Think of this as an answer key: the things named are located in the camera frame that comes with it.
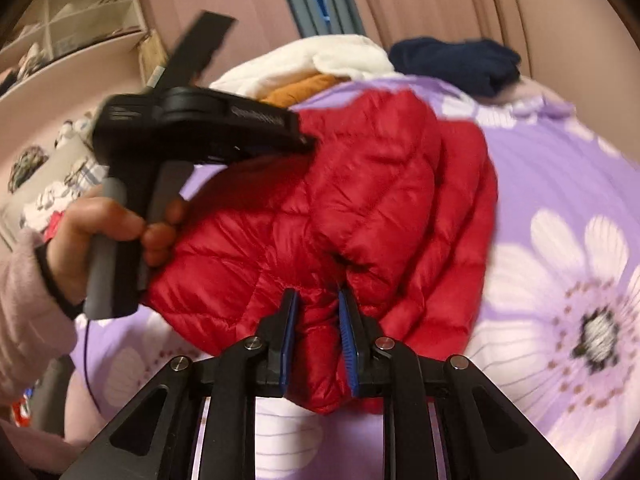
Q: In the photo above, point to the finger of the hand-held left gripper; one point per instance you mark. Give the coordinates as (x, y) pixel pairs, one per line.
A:
(270, 135)

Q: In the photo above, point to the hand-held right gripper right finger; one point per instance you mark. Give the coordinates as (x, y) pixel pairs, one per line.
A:
(350, 355)

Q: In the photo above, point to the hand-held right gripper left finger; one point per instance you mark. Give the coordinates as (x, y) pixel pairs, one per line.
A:
(287, 340)

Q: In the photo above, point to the red down jacket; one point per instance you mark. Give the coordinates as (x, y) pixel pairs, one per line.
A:
(375, 185)

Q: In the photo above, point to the person's left forearm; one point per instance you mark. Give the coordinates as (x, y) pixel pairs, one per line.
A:
(25, 310)

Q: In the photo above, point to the person's left hand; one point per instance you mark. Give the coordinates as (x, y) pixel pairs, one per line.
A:
(80, 230)

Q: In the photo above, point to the orange garment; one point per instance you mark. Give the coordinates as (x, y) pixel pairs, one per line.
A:
(300, 90)

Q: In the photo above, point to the pinkish plush toy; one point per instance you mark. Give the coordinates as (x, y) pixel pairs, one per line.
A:
(77, 132)

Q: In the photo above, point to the yellowish fringed hanging cloth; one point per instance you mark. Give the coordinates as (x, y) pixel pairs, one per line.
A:
(150, 55)

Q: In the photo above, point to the white fleece garment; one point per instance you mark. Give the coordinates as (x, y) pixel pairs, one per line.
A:
(300, 60)

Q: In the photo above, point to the folded red puffer jacket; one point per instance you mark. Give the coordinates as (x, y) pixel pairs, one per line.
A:
(55, 225)

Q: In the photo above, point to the navy blue garment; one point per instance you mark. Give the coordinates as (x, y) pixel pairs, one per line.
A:
(450, 62)

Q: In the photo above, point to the purple floral bedsheet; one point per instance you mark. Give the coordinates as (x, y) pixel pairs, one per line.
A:
(520, 170)

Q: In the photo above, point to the beige wall shelf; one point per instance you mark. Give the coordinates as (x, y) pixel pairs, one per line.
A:
(95, 40)

